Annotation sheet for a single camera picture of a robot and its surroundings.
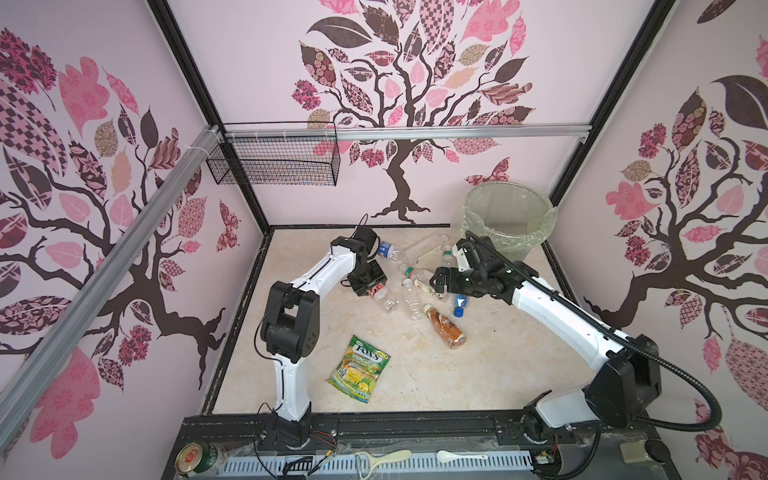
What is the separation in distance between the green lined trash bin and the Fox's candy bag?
47 centimetres

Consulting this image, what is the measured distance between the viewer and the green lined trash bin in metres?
0.82

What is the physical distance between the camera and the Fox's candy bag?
795 millimetres
